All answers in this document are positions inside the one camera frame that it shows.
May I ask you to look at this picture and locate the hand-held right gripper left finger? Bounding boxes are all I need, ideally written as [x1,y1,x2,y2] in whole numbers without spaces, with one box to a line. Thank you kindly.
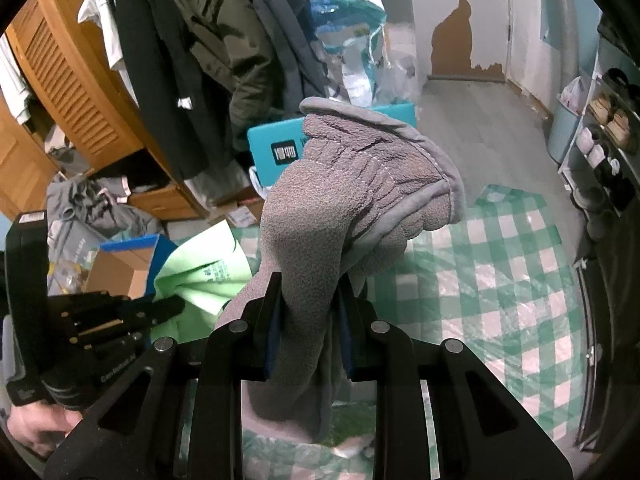
[42,271,283,480]

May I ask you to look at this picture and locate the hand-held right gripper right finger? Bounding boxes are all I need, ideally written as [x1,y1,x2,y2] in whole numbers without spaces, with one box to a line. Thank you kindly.
[336,287,576,480]

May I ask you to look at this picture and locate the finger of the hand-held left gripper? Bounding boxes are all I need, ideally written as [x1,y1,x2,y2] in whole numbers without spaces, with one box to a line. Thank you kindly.
[49,291,185,332]
[67,321,153,350]

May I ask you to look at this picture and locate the light green cloth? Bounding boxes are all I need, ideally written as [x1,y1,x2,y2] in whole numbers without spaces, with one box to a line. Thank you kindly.
[150,220,253,346]

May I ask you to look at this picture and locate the grey fuzzy sock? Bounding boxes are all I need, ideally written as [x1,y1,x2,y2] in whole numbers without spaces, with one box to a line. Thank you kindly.
[220,96,468,446]

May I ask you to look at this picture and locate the person's left hand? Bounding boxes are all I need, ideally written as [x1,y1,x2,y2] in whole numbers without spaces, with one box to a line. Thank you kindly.
[7,402,83,461]

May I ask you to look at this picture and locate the cardboard box with blue top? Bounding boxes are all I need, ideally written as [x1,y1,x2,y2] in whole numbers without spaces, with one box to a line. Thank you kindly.
[82,234,178,306]

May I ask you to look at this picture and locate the grey printed packet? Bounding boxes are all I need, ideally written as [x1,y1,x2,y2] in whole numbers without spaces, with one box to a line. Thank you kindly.
[47,220,101,296]

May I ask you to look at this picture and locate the grey clothes pile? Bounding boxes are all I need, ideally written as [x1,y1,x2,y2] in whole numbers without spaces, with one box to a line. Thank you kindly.
[46,175,166,241]

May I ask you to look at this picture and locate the flat cardboard boxes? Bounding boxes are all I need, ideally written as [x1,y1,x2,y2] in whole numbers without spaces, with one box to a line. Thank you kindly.
[207,187,266,228]

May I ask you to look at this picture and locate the green white checkered tablecloth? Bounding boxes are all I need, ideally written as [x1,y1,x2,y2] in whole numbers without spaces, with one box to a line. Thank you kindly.
[165,185,593,480]

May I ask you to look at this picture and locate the teal box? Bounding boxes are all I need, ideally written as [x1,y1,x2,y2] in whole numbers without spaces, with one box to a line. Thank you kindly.
[246,101,418,188]

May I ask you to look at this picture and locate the white hanging garment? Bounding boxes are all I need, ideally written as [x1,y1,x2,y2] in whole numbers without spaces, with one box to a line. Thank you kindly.
[0,35,36,126]

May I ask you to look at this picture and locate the wooden louvered wardrobe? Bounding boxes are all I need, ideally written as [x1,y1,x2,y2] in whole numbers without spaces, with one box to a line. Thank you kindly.
[0,0,211,221]

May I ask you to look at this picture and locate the black hanging coat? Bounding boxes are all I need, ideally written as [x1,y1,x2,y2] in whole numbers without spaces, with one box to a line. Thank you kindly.
[114,0,211,181]

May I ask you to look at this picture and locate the white hanging shirt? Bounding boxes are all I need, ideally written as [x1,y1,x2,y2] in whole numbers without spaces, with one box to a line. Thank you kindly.
[77,0,141,106]

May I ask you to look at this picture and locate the olive hanging jacket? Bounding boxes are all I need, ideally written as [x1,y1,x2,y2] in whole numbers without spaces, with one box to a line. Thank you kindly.
[167,0,273,151]

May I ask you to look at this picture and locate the clear plastic bag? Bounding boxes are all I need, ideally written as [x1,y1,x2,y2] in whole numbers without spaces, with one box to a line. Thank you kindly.
[380,20,426,106]

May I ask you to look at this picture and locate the shoe rack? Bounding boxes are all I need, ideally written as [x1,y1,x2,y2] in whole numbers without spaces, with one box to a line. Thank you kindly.
[557,25,640,271]

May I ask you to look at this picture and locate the blue white plastic bag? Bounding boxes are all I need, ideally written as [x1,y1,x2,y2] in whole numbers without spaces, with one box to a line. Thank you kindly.
[307,0,391,111]

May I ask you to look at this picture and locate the light blue bin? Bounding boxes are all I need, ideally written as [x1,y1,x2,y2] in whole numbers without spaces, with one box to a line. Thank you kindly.
[546,102,581,166]

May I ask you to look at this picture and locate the grey hanging hoodie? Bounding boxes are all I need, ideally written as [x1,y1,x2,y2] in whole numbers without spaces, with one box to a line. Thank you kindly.
[220,0,331,111]

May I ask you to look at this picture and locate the pair of white shoes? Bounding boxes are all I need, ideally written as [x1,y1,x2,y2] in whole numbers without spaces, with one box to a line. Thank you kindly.
[575,127,613,168]

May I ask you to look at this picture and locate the pair of black shoes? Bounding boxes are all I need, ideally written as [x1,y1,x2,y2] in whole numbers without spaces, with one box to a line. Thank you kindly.
[595,155,638,211]

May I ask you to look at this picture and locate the pair of tan shoes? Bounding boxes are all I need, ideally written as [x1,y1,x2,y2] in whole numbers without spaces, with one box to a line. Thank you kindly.
[587,95,633,143]

